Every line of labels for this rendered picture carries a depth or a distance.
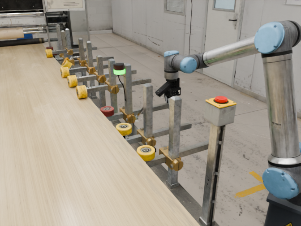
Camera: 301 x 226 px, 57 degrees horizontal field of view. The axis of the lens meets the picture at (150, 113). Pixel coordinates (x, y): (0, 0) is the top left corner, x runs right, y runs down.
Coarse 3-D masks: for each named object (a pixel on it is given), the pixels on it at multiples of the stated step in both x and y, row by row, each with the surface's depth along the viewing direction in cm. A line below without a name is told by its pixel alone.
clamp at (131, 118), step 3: (120, 108) 169; (120, 111) 168; (123, 111) 165; (123, 114) 165; (126, 114) 161; (129, 114) 161; (132, 114) 162; (126, 117) 161; (129, 117) 159; (132, 117) 160; (135, 117) 162; (126, 120) 160; (129, 120) 160; (132, 120) 161
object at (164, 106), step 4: (156, 104) 177; (160, 104) 177; (164, 104) 177; (168, 104) 178; (140, 108) 172; (156, 108) 175; (160, 108) 176; (164, 108) 178; (168, 108) 179; (120, 112) 166; (136, 112) 169; (112, 116) 162; (116, 116) 163; (120, 116) 164; (112, 120) 163
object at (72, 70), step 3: (123, 63) 234; (96, 66) 224; (105, 66) 228; (69, 69) 216; (72, 69) 216; (75, 69) 217; (78, 69) 218; (81, 69) 219; (84, 69) 220; (96, 69) 225; (69, 72) 216; (72, 72) 217; (75, 72) 218
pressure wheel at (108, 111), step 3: (102, 108) 160; (105, 108) 161; (108, 108) 161; (111, 108) 160; (102, 111) 157; (105, 111) 157; (108, 111) 157; (111, 111) 158; (105, 114) 157; (108, 114) 157; (111, 114) 158
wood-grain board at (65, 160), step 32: (0, 64) 253; (32, 64) 253; (0, 96) 179; (32, 96) 179; (64, 96) 179; (0, 128) 139; (32, 128) 139; (64, 128) 139; (96, 128) 139; (0, 160) 114; (32, 160) 114; (64, 160) 114; (96, 160) 114; (128, 160) 114; (0, 192) 96; (32, 192) 96; (64, 192) 96; (96, 192) 96; (128, 192) 96; (160, 192) 96; (0, 224) 83; (32, 224) 83; (64, 224) 83; (96, 224) 83; (128, 224) 83; (160, 224) 83; (192, 224) 83
